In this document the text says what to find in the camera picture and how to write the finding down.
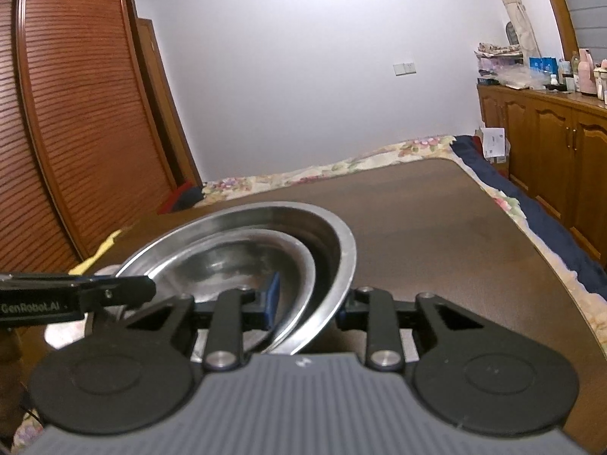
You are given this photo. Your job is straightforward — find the pink bottle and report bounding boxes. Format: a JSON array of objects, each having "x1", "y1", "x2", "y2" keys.
[{"x1": 579, "y1": 49, "x2": 596, "y2": 95}]

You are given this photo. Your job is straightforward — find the floral bedsheet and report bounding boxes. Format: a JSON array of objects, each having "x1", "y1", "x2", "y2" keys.
[{"x1": 9, "y1": 135, "x2": 577, "y2": 455}]

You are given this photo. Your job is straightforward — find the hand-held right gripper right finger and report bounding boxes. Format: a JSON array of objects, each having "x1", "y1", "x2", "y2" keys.
[{"x1": 338, "y1": 287, "x2": 489, "y2": 373}]

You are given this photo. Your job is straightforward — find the red and dark cloth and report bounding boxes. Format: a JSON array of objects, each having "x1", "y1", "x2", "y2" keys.
[{"x1": 156, "y1": 182, "x2": 205, "y2": 215}]

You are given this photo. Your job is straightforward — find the beige patterned curtain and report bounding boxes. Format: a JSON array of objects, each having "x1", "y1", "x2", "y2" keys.
[{"x1": 487, "y1": 0, "x2": 542, "y2": 63}]

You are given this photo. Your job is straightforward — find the wooden sideboard cabinet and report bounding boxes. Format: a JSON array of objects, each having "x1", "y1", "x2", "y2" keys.
[{"x1": 476, "y1": 84, "x2": 607, "y2": 267}]

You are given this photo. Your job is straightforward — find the grey window blinds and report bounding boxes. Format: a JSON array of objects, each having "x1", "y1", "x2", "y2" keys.
[{"x1": 554, "y1": 0, "x2": 607, "y2": 54}]

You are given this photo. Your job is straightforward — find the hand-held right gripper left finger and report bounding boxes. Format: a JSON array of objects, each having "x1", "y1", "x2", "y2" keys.
[{"x1": 122, "y1": 272, "x2": 281, "y2": 373}]

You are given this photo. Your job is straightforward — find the white cardboard box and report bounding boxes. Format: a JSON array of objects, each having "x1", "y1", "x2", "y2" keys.
[{"x1": 479, "y1": 127, "x2": 508, "y2": 161}]

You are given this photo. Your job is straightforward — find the wooden louvered wardrobe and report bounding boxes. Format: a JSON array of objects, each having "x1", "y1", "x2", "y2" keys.
[{"x1": 0, "y1": 0, "x2": 203, "y2": 274}]

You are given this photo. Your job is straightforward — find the small stainless steel bowl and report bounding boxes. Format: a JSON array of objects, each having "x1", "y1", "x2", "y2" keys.
[{"x1": 142, "y1": 228, "x2": 317, "y2": 343}]

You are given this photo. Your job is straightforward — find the clear plastic bag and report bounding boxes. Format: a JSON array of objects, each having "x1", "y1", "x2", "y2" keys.
[{"x1": 493, "y1": 67, "x2": 551, "y2": 90}]

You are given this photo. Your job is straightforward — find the wooden window frame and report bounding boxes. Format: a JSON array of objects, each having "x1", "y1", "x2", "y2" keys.
[{"x1": 536, "y1": 0, "x2": 577, "y2": 64}]

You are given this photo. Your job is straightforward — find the large stainless steel bowl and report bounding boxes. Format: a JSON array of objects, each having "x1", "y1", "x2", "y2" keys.
[{"x1": 114, "y1": 201, "x2": 357, "y2": 357}]

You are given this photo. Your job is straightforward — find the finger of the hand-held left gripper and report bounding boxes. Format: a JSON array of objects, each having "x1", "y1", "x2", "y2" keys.
[{"x1": 78, "y1": 275, "x2": 157, "y2": 314}]

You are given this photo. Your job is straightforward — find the dark blue blanket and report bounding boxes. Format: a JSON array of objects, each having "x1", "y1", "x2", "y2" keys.
[{"x1": 450, "y1": 135, "x2": 607, "y2": 302}]

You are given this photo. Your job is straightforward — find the floral white rectangular plate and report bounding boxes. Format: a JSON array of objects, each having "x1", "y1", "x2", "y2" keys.
[{"x1": 45, "y1": 265, "x2": 126, "y2": 350}]

